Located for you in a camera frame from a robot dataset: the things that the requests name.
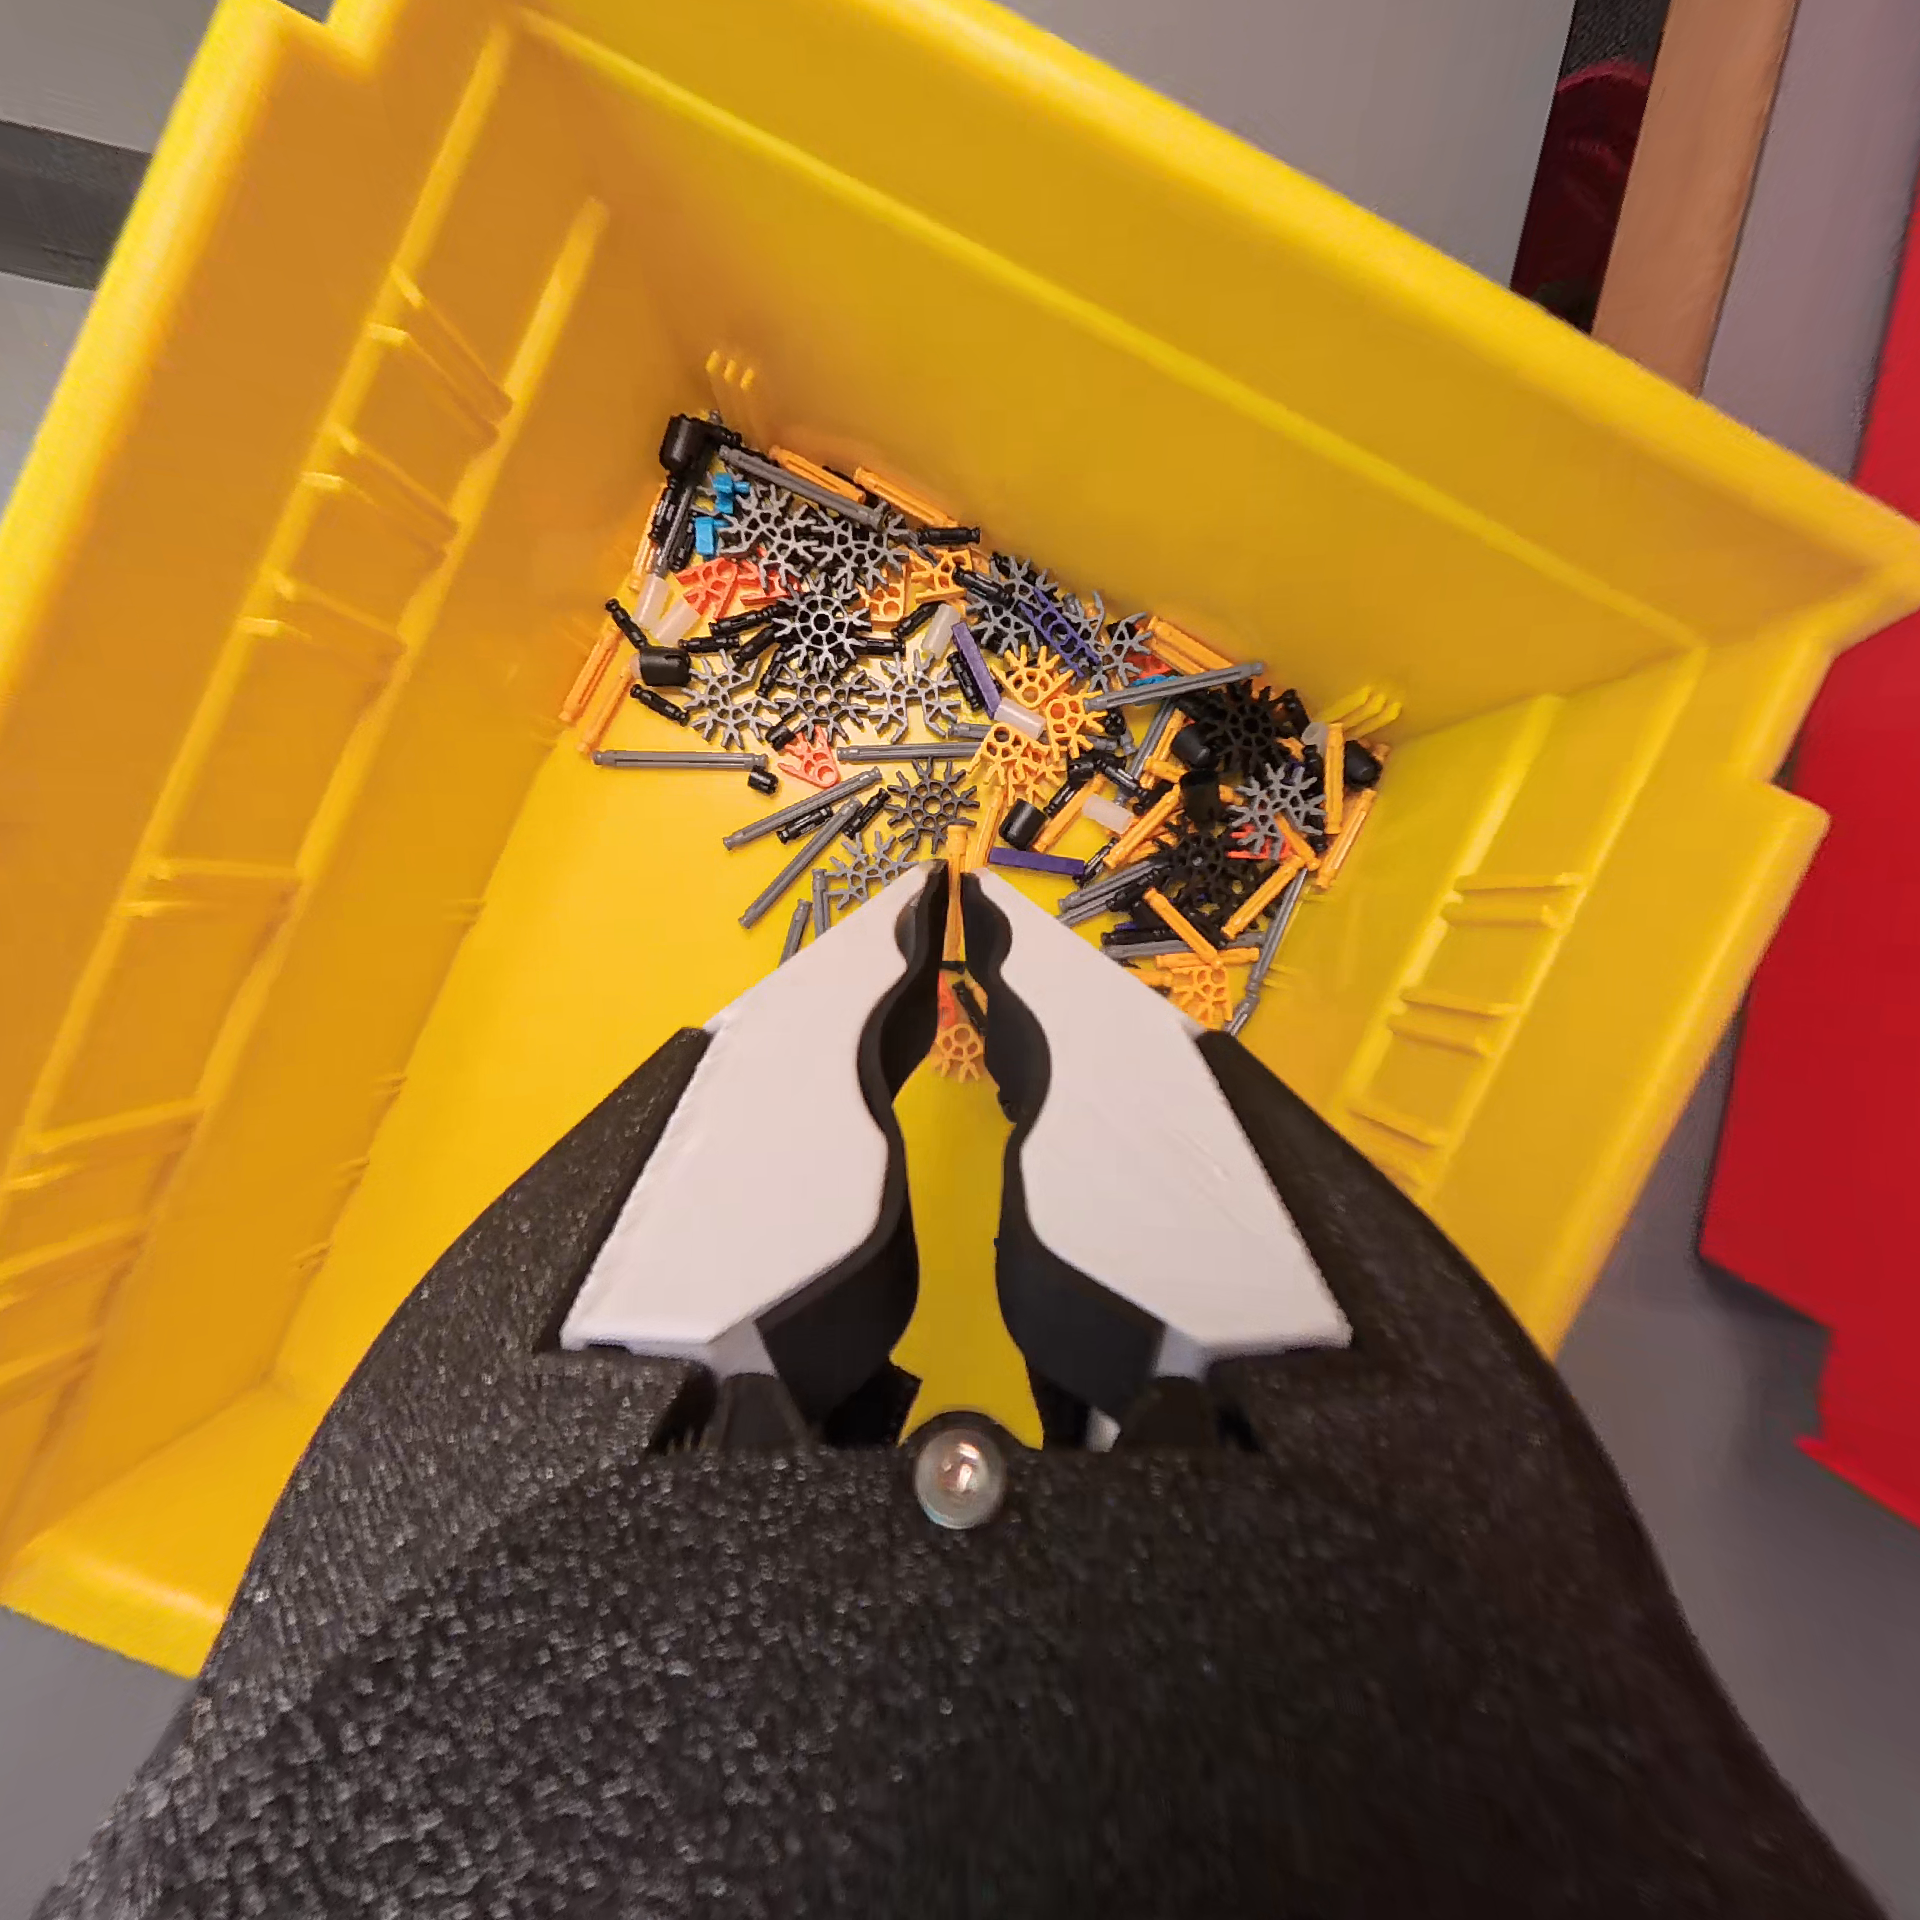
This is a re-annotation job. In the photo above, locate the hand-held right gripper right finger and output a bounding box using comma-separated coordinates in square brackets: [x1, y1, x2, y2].
[959, 870, 1352, 1453]

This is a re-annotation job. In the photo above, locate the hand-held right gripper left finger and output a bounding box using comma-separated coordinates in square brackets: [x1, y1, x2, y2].
[569, 862, 951, 1450]

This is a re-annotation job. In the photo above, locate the yellow plastic bin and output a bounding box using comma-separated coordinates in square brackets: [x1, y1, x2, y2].
[0, 0, 1920, 1678]

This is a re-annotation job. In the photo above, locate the pile of dark and orange pieces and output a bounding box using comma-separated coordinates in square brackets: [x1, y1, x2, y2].
[562, 413, 1404, 1081]

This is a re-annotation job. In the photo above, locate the grey desk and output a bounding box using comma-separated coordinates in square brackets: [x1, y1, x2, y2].
[0, 0, 1920, 1920]

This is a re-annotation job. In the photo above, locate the red plastic crate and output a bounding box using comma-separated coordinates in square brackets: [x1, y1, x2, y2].
[1699, 227, 1920, 1484]

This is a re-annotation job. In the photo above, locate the wooden beam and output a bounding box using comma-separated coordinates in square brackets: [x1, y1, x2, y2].
[1591, 0, 1801, 394]

